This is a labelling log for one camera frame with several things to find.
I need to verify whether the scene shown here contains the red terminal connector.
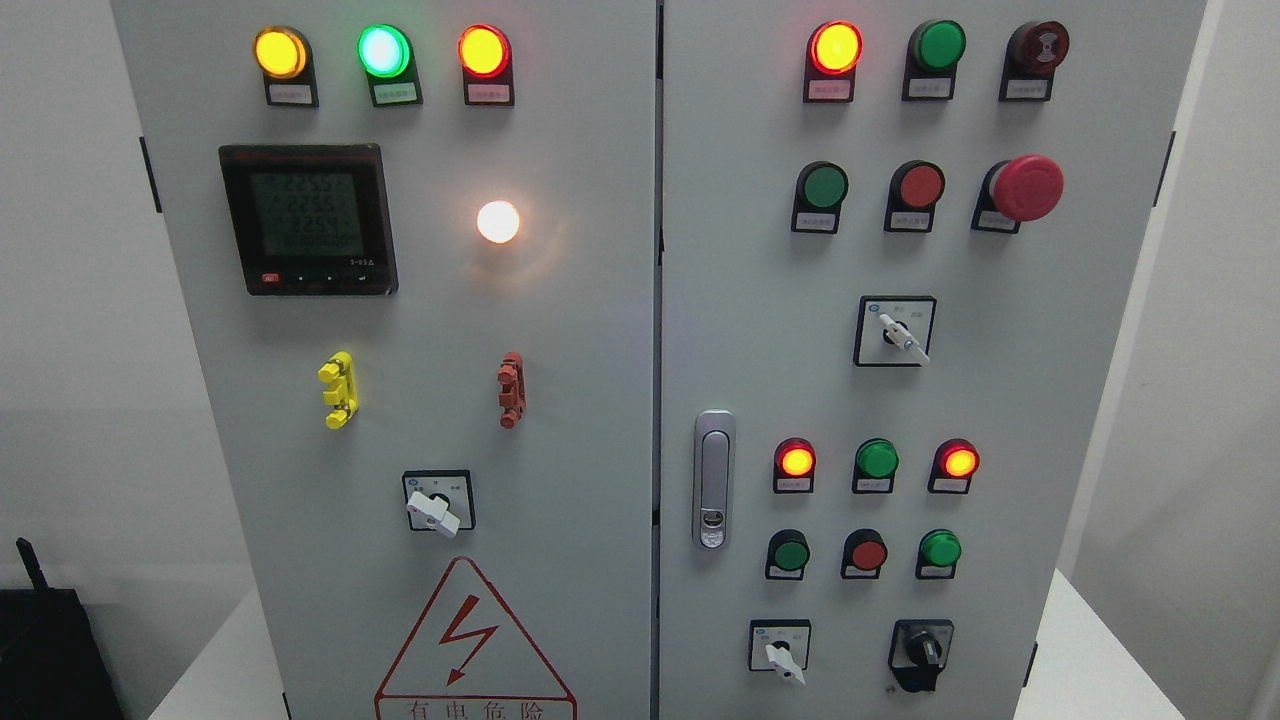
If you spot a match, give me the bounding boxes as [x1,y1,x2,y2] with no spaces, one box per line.
[495,351,526,430]

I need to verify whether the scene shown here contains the black digital power meter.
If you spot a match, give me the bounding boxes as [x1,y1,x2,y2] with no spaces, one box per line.
[219,143,398,296]

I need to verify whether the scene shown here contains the red lamp lower right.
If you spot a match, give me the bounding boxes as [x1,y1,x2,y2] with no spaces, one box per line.
[928,438,980,495]

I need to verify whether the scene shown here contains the white selector switch left door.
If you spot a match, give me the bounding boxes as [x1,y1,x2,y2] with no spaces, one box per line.
[402,469,476,538]

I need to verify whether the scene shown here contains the white glowing lamp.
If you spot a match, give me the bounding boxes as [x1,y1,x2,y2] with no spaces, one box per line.
[475,200,521,243]

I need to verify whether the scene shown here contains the red lit lamp lower left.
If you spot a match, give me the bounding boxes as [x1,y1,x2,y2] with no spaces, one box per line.
[772,437,817,495]

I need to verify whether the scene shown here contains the green lit indicator lamp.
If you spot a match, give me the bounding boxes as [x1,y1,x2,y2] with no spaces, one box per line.
[356,23,422,108]

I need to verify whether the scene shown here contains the white selector switch upper right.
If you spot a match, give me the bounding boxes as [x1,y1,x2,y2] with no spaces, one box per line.
[852,295,937,366]

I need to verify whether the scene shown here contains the red push button upper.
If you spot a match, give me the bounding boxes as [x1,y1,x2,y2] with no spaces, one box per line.
[883,160,945,233]

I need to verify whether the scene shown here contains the green lamp right top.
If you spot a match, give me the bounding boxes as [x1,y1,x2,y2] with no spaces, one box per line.
[901,19,966,102]

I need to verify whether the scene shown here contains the red lit lamp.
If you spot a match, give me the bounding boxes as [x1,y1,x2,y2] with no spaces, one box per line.
[803,20,864,102]
[772,437,817,495]

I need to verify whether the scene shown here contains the red push button lower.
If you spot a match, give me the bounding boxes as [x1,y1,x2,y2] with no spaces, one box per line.
[840,528,888,580]

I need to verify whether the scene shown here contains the red lit lamp right top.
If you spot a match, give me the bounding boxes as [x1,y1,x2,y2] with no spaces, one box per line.
[803,20,864,102]

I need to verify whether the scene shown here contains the red emergency stop button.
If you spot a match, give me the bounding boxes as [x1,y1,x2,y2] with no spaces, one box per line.
[972,154,1065,234]

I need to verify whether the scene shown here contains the right grey cabinet door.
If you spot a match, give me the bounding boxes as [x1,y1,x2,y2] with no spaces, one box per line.
[655,1,1206,719]

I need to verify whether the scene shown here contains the red lightning warning sticker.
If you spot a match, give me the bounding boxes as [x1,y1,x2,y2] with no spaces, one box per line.
[374,557,579,719]

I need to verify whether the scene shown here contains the grey cabinet door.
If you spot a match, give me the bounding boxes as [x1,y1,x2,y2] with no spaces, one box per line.
[655,1,1206,719]
[111,1,657,719]

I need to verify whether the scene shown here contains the silver door lock handle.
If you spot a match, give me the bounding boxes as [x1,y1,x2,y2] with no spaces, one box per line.
[692,409,737,550]

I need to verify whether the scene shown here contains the green lamp bottom right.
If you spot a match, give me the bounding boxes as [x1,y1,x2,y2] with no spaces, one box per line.
[915,528,963,580]

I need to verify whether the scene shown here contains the green push button upper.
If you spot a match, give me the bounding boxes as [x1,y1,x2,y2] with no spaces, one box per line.
[790,161,849,234]

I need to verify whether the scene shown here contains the green lamp lower middle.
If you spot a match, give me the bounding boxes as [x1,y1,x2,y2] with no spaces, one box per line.
[851,438,900,495]

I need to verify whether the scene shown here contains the yellow terminal connector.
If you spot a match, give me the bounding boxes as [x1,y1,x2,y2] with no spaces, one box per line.
[316,351,358,430]

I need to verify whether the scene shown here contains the left grey cabinet door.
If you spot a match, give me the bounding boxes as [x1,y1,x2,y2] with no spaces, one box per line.
[111,1,657,719]

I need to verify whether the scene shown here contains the yellow indicator lamp top left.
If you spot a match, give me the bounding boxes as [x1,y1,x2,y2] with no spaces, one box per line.
[253,26,319,108]

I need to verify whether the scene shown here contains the black device with antenna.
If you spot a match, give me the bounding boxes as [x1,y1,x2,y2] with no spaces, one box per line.
[1,538,124,719]

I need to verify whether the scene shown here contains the white selector switch bottom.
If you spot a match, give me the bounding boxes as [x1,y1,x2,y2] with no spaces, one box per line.
[748,619,812,685]

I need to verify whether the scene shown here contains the red push button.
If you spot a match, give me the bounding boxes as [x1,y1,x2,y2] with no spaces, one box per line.
[840,528,888,580]
[883,160,945,233]

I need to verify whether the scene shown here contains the red lit lamp left door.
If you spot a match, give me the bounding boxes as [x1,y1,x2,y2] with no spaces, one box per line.
[457,24,515,108]

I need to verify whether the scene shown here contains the dark red buzzer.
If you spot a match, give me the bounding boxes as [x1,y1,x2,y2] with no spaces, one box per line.
[998,20,1070,102]

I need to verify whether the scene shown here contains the green push button lower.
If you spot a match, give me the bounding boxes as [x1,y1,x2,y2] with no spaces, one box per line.
[765,528,812,582]

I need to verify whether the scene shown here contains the white selector switch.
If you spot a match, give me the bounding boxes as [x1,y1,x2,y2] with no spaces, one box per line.
[748,619,812,685]
[852,295,937,366]

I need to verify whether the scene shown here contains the black knob selector switch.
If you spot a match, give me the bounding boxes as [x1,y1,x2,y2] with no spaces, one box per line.
[887,619,955,693]

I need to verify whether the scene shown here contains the green push button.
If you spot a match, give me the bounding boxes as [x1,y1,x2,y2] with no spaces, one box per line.
[765,528,812,582]
[790,161,849,234]

